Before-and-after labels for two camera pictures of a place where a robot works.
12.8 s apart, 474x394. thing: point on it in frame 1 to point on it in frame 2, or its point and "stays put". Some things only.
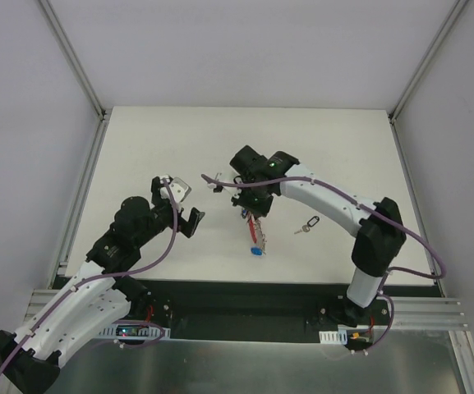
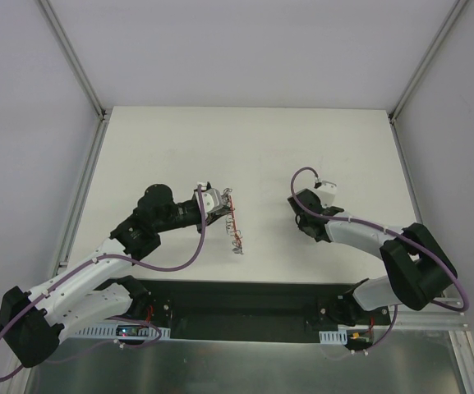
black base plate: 239,309 stays put
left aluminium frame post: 102,112 stays put
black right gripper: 255,206 to 301,211
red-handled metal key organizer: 260,238 to 232,226
